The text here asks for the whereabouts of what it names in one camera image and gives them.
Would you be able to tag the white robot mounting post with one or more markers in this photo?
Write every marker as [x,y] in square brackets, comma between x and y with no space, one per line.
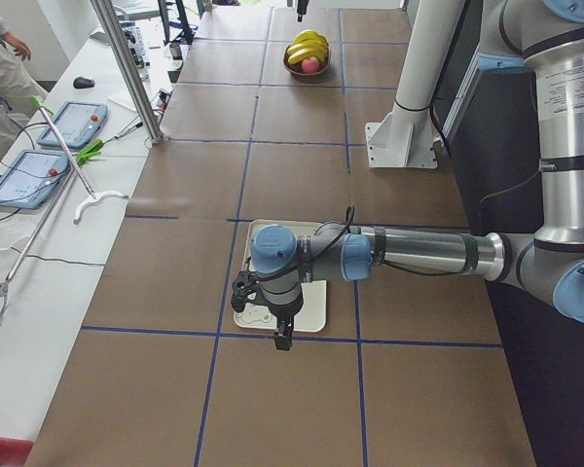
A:
[404,139]

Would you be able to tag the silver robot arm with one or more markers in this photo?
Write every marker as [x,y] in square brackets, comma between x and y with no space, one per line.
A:
[546,37]

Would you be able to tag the red apple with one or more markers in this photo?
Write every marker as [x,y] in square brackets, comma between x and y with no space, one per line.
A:
[311,65]

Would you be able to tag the aluminium frame post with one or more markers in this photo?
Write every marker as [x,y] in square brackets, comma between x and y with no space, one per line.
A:
[107,17]

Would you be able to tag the far blue teach pendant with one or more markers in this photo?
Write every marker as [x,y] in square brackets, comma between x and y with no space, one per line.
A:
[79,122]

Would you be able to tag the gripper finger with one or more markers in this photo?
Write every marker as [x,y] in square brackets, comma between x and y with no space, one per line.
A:
[301,9]

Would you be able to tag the yellow banana under top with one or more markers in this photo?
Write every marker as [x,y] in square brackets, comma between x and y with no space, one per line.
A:
[298,52]

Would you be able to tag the wrist black camera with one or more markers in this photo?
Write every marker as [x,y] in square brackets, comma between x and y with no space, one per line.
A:
[244,291]

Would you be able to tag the blue teach pendant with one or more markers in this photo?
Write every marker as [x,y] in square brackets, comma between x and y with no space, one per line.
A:
[79,122]
[32,178]

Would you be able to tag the green handled reacher grabber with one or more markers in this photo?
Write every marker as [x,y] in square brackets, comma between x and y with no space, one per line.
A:
[94,197]

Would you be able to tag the near blue teach pendant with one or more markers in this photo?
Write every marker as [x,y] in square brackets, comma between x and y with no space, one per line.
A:
[32,178]

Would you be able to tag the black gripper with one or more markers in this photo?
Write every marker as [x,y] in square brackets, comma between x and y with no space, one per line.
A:
[284,314]

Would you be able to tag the white bear tray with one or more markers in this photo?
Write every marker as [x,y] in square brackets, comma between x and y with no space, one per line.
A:
[313,315]

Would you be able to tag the yellow plastic banana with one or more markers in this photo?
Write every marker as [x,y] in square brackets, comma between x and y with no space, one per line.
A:
[309,34]

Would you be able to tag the silver reacher grabber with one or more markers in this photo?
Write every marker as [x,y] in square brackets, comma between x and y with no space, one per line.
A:
[5,284]

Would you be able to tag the seated person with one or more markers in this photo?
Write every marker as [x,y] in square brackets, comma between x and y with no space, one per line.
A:
[17,88]

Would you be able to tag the black computer mouse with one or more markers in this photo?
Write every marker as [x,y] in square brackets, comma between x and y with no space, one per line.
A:
[82,83]

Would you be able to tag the brown wicker basket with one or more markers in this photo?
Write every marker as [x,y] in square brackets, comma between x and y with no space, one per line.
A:
[296,71]

